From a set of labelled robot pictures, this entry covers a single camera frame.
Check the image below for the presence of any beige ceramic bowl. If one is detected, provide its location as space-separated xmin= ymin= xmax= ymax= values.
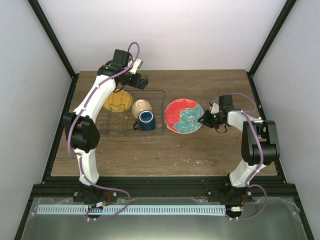
xmin=131 ymin=99 xmax=153 ymax=119

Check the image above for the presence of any red and teal plate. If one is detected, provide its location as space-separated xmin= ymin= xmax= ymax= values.
xmin=164 ymin=98 xmax=204 ymax=134

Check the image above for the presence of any yellow woven pattern plate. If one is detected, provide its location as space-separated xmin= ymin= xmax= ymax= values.
xmin=102 ymin=90 xmax=134 ymax=113

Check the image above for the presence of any dark blue ceramic mug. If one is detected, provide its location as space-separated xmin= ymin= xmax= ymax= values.
xmin=133 ymin=110 xmax=156 ymax=131

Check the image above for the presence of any black wire dish rack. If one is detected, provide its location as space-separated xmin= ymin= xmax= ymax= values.
xmin=96 ymin=89 xmax=166 ymax=136

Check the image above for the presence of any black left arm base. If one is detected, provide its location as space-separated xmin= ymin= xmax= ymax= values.
xmin=73 ymin=183 xmax=118 ymax=204

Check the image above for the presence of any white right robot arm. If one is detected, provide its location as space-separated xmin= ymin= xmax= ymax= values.
xmin=197 ymin=92 xmax=280 ymax=202

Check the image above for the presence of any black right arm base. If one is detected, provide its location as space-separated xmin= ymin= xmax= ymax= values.
xmin=205 ymin=180 xmax=249 ymax=203

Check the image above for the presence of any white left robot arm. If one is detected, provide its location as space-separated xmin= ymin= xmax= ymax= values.
xmin=63 ymin=49 xmax=148 ymax=202

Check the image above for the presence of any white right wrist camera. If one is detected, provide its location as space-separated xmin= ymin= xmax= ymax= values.
xmin=209 ymin=98 xmax=220 ymax=115

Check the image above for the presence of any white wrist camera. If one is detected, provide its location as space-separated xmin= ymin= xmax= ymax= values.
xmin=129 ymin=59 xmax=143 ymax=75
xmin=209 ymin=98 xmax=220 ymax=115

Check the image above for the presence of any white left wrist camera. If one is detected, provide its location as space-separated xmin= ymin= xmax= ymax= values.
xmin=129 ymin=59 xmax=143 ymax=75

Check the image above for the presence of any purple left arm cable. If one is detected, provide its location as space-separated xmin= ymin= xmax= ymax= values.
xmin=67 ymin=41 xmax=131 ymax=222

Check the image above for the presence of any black aluminium frame rail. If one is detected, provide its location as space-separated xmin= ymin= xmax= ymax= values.
xmin=30 ymin=175 xmax=298 ymax=198

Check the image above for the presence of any light blue slotted cable duct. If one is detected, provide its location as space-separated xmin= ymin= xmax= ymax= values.
xmin=36 ymin=204 xmax=226 ymax=216

